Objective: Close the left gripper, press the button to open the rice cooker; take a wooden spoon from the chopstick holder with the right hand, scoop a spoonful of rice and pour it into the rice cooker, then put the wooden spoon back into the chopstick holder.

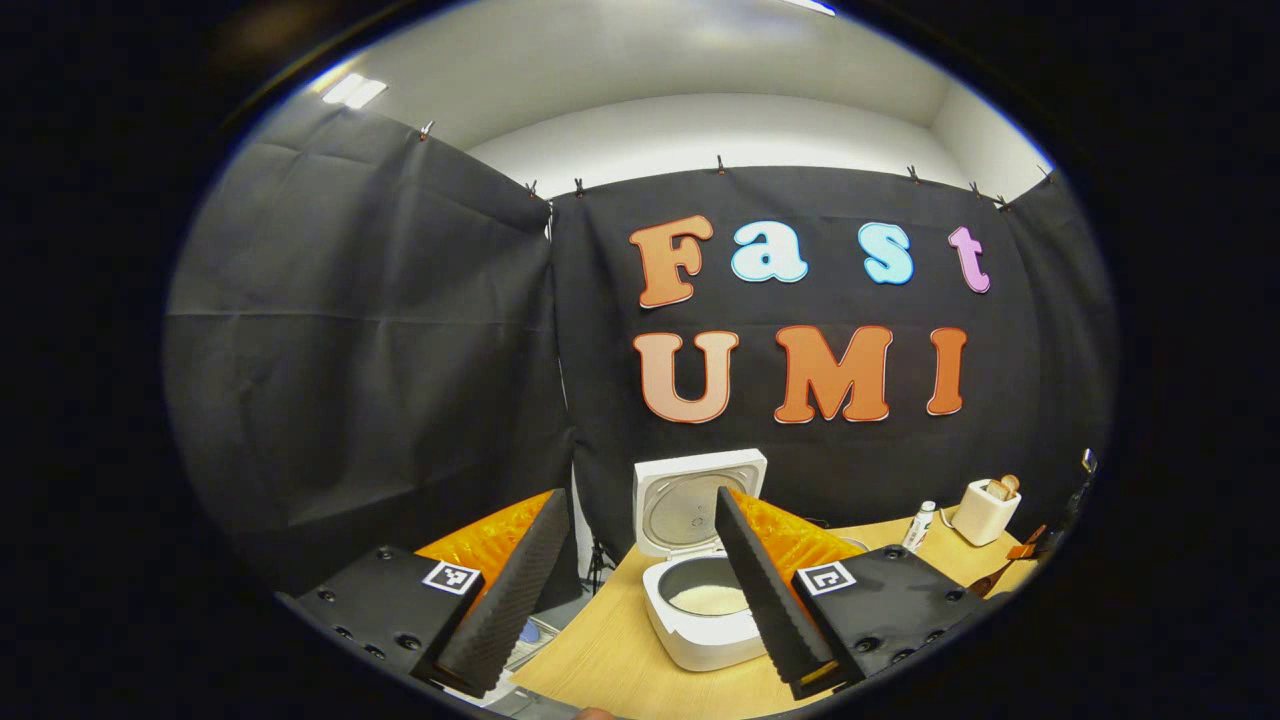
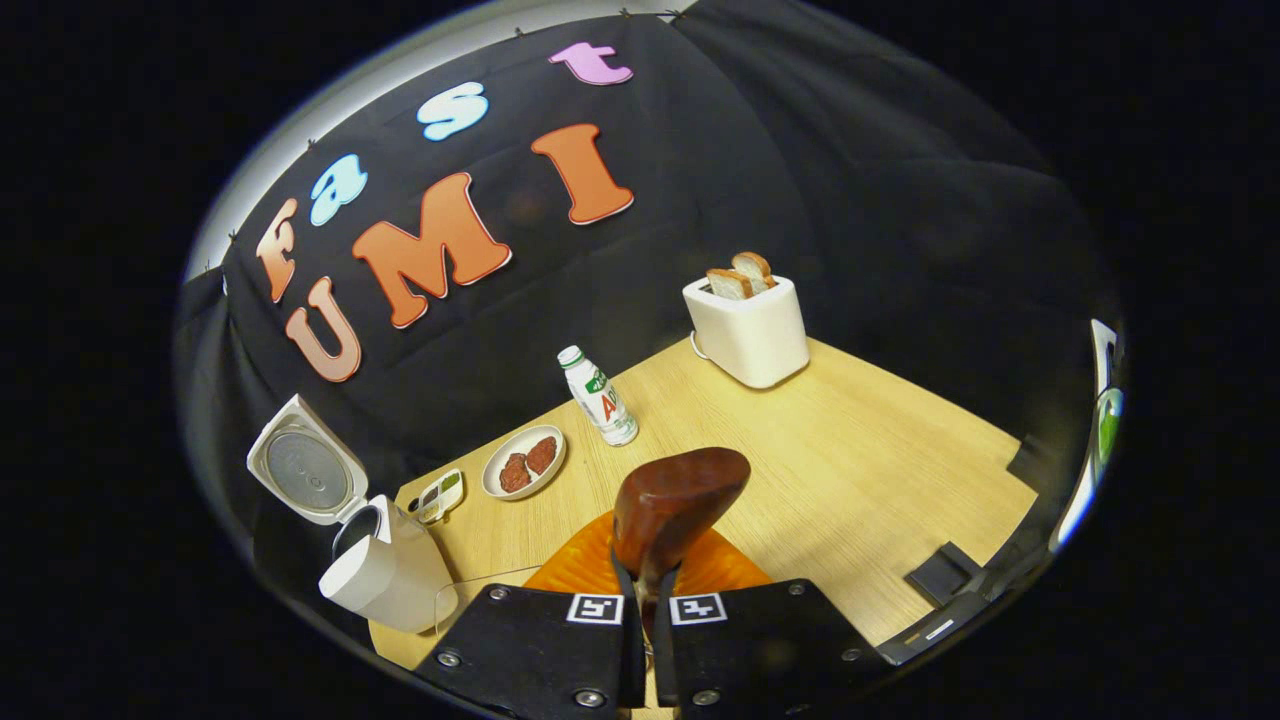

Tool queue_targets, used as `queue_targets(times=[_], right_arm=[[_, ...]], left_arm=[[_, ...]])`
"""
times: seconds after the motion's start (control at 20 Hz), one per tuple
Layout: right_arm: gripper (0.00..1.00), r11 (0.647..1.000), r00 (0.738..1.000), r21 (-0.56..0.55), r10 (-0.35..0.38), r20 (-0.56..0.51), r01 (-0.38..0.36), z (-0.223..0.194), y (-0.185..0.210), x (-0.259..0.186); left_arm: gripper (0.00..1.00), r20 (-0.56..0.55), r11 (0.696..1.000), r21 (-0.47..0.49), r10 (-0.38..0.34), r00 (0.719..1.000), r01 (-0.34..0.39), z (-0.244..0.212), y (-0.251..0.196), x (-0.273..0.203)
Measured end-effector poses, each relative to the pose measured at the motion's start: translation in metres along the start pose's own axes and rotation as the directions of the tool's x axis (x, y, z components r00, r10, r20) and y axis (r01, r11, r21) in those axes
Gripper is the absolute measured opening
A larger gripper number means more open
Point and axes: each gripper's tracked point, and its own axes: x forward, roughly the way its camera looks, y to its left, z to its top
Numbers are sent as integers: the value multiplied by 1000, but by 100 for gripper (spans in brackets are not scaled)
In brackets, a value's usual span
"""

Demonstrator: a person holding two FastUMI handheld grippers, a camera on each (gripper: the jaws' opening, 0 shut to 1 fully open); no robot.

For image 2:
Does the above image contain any white round plate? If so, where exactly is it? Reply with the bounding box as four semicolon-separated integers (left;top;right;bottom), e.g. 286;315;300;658
481;425;568;501

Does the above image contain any brown wooden spoon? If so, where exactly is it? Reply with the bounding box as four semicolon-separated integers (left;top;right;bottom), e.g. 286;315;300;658
612;447;752;601

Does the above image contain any small black pad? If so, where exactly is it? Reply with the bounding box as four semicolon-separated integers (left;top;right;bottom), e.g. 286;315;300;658
905;542;986;606

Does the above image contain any white drink bottle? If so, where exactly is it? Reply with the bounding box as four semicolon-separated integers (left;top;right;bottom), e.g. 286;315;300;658
557;345;639;447

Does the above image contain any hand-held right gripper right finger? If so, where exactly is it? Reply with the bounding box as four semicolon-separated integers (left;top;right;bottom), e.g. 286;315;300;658
655;530;891;716

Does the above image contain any bowl of green vegetables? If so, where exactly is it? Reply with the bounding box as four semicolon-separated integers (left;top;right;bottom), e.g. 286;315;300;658
1095;388;1126;466

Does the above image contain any black backdrop cloth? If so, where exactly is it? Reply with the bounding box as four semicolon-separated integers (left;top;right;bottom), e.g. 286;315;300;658
172;0;1126;601

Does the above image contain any white rice cooker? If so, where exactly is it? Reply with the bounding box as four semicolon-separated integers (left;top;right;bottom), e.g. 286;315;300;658
246;393;459;634

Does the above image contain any white divided condiment tray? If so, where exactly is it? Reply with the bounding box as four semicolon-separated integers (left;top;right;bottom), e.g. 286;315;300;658
415;468;466;526

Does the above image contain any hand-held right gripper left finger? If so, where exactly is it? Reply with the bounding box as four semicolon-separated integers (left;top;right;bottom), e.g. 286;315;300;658
415;508;648;713

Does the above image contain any white toaster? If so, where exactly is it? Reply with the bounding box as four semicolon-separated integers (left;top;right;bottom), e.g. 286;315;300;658
682;275;811;390

